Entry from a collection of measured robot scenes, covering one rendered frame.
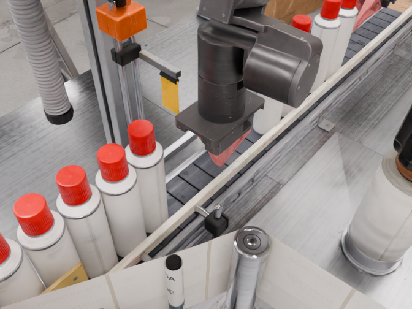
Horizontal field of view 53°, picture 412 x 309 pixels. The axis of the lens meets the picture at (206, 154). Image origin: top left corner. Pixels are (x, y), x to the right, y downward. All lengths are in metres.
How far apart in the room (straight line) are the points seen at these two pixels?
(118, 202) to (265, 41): 0.26
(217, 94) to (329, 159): 0.38
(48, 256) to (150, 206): 0.17
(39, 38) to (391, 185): 0.43
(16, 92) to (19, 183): 1.67
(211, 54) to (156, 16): 2.58
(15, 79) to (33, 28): 2.12
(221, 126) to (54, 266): 0.25
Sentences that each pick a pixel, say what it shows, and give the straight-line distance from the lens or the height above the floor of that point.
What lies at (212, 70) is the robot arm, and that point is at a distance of 0.44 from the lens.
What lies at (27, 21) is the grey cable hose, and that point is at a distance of 0.47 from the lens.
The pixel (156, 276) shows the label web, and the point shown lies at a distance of 0.45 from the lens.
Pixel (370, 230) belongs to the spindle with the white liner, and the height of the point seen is 0.97.
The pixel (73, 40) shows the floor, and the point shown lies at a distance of 2.82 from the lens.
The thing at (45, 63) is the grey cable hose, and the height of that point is 1.17.
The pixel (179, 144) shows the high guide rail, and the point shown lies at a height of 0.96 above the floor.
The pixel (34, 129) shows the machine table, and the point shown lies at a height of 0.83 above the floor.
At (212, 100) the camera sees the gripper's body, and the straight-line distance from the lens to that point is 0.46.
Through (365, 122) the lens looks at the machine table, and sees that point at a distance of 0.97.
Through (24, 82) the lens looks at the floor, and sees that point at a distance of 2.54.
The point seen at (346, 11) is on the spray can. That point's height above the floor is 1.05.
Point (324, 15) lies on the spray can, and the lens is 0.83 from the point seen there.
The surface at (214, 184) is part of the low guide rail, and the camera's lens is 0.66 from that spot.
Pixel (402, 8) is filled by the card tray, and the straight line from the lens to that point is 1.46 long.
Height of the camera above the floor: 1.43
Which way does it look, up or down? 47 degrees down
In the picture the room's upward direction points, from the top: 2 degrees clockwise
